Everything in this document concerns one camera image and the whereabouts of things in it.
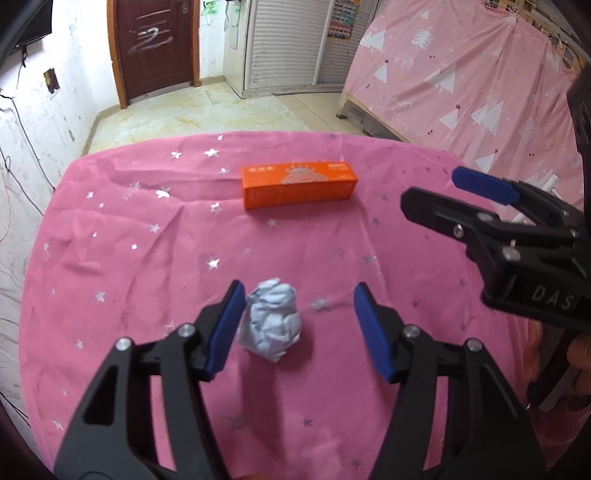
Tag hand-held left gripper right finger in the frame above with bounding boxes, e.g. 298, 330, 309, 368
353, 282, 548, 480

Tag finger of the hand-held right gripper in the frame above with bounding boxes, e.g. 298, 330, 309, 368
400, 186, 583, 278
451, 167, 583, 227

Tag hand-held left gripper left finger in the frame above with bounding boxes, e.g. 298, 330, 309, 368
53, 279, 246, 480

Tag small pale paper ball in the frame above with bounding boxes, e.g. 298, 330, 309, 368
237, 277, 303, 365

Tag person's right hand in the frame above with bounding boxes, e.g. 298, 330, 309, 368
526, 318, 591, 409

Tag white plastic tubes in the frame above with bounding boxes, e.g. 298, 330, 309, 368
499, 175, 561, 227

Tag pink tree-print curtain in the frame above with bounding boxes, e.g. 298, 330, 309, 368
344, 0, 591, 213

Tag pink star-print tablecloth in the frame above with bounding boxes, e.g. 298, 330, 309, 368
18, 130, 578, 480

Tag orange cardboard box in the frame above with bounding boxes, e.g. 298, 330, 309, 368
241, 160, 359, 212

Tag colourful grid poster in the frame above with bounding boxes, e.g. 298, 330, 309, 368
327, 0, 361, 41

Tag white louvered wardrobe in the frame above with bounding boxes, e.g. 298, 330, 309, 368
224, 0, 379, 99

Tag dark brown door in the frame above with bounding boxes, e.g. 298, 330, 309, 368
107, 0, 201, 110

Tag wooden bed frame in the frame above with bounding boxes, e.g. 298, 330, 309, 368
335, 85, 411, 144

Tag black wall television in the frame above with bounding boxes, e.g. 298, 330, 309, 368
9, 0, 54, 51

